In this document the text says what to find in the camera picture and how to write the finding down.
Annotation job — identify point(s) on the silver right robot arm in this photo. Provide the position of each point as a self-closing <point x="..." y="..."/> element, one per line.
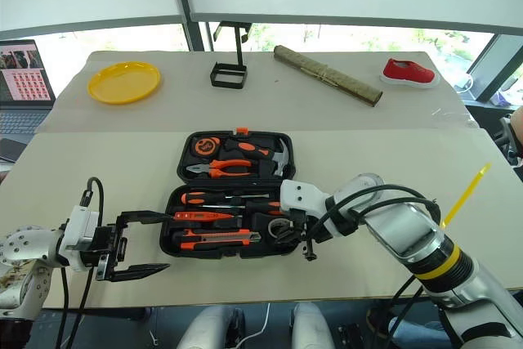
<point x="408" y="226"/>

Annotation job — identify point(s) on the red shoe with white sole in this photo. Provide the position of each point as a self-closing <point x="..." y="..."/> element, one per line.
<point x="408" y="72"/>

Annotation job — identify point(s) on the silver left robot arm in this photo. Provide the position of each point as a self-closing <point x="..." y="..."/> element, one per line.
<point x="24" y="251"/>

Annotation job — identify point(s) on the grey black tape roll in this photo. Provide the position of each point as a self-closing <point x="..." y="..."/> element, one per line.
<point x="271" y="226"/>

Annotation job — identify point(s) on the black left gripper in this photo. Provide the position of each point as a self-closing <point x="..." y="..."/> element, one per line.
<point x="110" y="242"/>

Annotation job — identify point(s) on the silver rounded robot knee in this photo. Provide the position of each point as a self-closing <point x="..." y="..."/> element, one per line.
<point x="316" y="328"/>
<point x="210" y="328"/>

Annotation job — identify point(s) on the orange black utility knife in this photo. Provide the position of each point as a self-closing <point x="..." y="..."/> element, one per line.
<point x="212" y="238"/>

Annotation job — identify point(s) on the black metal hanger stand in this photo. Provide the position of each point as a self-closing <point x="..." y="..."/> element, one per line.
<point x="229" y="75"/>

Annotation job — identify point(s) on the black tool case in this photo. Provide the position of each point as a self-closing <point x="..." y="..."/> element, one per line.
<point x="229" y="242"/>

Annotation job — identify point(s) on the beige table cover sheet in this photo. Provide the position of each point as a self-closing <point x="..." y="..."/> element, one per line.
<point x="261" y="110"/>

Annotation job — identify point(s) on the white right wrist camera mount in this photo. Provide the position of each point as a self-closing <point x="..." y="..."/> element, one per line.
<point x="302" y="195"/>

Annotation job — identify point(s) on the orange voltage tester pen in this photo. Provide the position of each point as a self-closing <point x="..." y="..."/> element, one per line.
<point x="196" y="215"/>

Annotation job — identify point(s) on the rolled bamboo mat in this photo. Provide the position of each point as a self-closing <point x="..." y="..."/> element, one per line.
<point x="327" y="75"/>

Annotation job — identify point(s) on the dark slanted window frame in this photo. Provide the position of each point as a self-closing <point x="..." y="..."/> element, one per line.
<point x="496" y="69"/>

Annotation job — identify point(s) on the black table foot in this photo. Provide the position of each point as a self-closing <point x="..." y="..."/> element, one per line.
<point x="114" y="313"/>

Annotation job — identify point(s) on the orange black tape measure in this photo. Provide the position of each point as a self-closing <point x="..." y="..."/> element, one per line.
<point x="205" y="146"/>

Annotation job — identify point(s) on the grey chair part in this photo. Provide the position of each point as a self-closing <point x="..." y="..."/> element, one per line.
<point x="506" y="136"/>

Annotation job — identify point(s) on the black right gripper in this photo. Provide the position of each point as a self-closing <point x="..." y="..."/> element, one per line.
<point x="312" y="228"/>

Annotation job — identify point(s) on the yellow plastic plate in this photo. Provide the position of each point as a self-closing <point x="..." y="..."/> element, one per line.
<point x="124" y="82"/>

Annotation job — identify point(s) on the grey laptop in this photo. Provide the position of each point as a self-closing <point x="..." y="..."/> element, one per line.
<point x="20" y="87"/>

